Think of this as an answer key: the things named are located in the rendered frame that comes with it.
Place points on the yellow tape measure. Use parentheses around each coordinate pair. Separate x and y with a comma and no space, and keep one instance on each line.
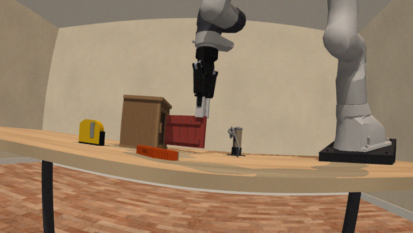
(90,132)

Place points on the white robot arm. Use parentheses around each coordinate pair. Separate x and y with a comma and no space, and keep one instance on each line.
(356,128)

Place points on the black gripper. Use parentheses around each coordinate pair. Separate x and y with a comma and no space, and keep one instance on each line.
(204,76)

